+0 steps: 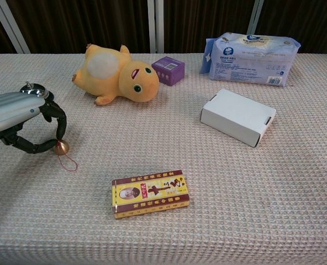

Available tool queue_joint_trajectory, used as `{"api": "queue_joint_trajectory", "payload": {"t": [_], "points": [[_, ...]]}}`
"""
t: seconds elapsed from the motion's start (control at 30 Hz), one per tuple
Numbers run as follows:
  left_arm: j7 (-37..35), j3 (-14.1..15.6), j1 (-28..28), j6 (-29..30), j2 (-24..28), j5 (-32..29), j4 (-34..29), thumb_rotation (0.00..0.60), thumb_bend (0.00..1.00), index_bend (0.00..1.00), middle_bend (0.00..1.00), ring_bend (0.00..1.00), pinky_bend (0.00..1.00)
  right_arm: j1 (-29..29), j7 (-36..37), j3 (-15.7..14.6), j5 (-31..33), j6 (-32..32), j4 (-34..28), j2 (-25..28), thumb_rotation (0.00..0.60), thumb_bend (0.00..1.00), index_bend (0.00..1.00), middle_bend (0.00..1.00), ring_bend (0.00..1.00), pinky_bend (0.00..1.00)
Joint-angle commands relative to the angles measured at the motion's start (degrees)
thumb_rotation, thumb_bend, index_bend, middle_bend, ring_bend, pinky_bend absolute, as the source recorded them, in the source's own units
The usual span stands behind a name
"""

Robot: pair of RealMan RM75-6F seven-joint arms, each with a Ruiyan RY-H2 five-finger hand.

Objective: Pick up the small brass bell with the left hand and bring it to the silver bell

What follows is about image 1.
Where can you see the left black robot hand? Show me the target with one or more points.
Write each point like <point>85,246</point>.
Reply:
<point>11,110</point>

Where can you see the silver call bell black base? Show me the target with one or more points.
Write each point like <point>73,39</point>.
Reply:
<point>32,89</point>

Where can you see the yellow plush chick toy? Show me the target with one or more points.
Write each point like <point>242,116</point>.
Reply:
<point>116,77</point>

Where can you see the dark brown curtain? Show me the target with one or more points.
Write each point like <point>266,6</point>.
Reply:
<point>83,22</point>

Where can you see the small purple box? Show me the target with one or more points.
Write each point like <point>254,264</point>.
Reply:
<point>169,70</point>

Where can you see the yellow red printed box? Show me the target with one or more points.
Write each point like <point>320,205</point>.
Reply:
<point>151,194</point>

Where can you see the beige waffle tablecloth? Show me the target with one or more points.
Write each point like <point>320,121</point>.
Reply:
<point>163,171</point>

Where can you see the white cardboard box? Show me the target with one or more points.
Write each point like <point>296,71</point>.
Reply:
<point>235,114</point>

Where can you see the blue tissue pack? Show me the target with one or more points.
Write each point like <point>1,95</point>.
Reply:
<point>252,62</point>

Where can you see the white slanted frame post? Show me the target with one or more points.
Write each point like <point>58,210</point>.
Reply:
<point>10,25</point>

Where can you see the white double frame post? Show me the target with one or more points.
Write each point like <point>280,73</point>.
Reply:
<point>155,25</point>

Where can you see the white thin frame post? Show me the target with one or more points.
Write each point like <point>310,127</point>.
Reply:
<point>254,15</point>

